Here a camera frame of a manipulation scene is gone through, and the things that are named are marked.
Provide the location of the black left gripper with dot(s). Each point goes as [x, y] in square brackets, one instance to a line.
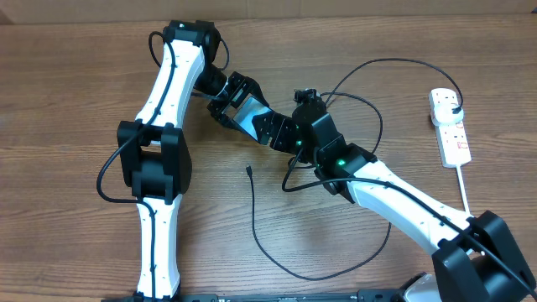
[242, 85]

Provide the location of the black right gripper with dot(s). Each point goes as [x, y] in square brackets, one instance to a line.
[284, 127]

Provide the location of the blue Samsung smartphone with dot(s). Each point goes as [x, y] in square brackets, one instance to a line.
[251, 108]

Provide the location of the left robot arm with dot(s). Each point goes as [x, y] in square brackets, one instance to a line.
[154, 155]

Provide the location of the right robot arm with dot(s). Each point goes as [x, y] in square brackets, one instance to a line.
[474, 258]

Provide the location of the white charger plug adapter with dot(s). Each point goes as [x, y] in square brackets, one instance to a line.
[446, 114]

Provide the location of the white power strip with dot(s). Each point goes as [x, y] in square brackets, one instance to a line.
[452, 139]

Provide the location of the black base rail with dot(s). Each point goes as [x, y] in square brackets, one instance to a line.
[362, 295]

